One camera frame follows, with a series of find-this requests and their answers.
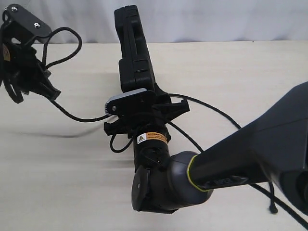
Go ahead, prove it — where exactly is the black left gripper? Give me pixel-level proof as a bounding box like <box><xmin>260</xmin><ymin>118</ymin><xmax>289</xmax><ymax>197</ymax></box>
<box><xmin>0</xmin><ymin>37</ymin><xmax>61</xmax><ymax>100</ymax></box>

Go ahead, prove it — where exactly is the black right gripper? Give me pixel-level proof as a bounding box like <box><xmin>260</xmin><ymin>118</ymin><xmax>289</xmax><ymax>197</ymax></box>
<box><xmin>103</xmin><ymin>99</ymin><xmax>190</xmax><ymax>138</ymax></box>

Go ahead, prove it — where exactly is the black plastic carrying case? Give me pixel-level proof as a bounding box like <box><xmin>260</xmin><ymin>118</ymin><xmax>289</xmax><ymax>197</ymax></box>
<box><xmin>114</xmin><ymin>5</ymin><xmax>155</xmax><ymax>92</ymax></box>

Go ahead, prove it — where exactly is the black cord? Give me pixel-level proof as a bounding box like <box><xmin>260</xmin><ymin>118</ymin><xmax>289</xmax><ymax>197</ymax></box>
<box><xmin>40</xmin><ymin>26</ymin><xmax>308</xmax><ymax>229</ymax></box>

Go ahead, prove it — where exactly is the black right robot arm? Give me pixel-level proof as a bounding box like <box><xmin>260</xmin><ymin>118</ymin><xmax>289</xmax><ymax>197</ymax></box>
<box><xmin>104</xmin><ymin>83</ymin><xmax>308</xmax><ymax>214</ymax></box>

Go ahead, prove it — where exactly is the white backdrop curtain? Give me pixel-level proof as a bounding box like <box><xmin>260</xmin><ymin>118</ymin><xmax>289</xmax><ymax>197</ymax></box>
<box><xmin>0</xmin><ymin>0</ymin><xmax>308</xmax><ymax>45</ymax></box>

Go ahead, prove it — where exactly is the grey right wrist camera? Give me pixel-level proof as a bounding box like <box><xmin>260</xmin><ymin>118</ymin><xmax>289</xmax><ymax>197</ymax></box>
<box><xmin>104</xmin><ymin>88</ymin><xmax>156</xmax><ymax>116</ymax></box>

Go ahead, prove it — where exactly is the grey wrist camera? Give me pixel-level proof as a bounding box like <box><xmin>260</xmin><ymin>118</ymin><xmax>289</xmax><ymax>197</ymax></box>
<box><xmin>2</xmin><ymin>3</ymin><xmax>52</xmax><ymax>46</ymax></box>
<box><xmin>104</xmin><ymin>88</ymin><xmax>156</xmax><ymax>116</ymax></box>

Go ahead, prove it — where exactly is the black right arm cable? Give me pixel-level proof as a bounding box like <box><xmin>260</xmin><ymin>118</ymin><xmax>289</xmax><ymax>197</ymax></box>
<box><xmin>109</xmin><ymin>125</ymin><xmax>145</xmax><ymax>154</ymax></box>

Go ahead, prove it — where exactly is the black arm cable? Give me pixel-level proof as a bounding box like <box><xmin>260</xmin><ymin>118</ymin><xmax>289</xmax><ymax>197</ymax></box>
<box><xmin>109</xmin><ymin>125</ymin><xmax>145</xmax><ymax>154</ymax></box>
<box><xmin>0</xmin><ymin>14</ymin><xmax>27</xmax><ymax>104</ymax></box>

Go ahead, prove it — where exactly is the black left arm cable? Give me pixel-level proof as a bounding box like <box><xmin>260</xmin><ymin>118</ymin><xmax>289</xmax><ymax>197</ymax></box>
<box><xmin>0</xmin><ymin>14</ymin><xmax>27</xmax><ymax>104</ymax></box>

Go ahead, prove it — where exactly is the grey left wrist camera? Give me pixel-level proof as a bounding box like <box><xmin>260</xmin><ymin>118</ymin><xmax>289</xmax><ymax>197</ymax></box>
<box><xmin>2</xmin><ymin>3</ymin><xmax>52</xmax><ymax>46</ymax></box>

